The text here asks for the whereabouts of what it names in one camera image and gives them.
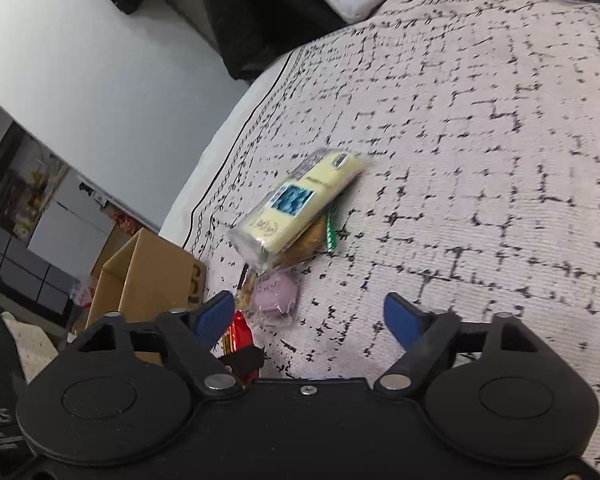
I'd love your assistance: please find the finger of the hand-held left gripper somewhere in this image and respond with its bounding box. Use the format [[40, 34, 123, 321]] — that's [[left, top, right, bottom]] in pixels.
[[220, 345, 266, 380]]

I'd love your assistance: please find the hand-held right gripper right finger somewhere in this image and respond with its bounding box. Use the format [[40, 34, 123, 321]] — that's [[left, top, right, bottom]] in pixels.
[[374, 291, 556, 396]]

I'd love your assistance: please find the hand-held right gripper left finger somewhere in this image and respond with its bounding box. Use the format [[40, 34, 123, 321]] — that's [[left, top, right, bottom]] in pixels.
[[67, 290, 244, 400]]

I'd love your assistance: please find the red snack packet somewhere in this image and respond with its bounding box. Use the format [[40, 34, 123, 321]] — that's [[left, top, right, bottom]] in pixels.
[[215, 310, 262, 382]]

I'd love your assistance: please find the purple round snack packet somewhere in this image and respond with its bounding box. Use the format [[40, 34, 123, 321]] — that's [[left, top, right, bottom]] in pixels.
[[239, 266, 301, 329]]

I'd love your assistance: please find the cardboard box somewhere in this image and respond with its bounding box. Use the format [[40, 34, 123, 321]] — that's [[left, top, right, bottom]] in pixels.
[[87, 227, 209, 367]]

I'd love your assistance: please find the brown cookie packet green edge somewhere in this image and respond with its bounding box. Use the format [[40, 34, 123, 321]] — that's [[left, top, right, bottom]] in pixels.
[[274, 200, 342, 269]]

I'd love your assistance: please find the pale yellow biscuit packet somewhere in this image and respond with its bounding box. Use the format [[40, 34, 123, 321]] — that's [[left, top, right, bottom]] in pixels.
[[228, 148, 369, 266]]

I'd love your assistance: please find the beige dotted cloth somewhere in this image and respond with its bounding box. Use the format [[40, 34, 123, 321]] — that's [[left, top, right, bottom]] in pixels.
[[1, 311, 58, 383]]

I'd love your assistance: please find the clear plastic bag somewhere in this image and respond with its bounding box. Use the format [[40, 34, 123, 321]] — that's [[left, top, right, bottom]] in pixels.
[[69, 279, 100, 333]]

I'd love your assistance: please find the dark soda bottle red label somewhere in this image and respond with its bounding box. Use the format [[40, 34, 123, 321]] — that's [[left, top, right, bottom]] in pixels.
[[107, 207, 142, 234]]

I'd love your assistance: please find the white black patterned blanket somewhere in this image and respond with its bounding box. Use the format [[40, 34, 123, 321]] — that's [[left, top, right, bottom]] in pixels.
[[186, 0, 600, 480]]

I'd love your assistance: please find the white kitchen cabinet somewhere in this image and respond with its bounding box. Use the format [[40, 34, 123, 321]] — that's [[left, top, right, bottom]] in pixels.
[[26, 170, 117, 272]]

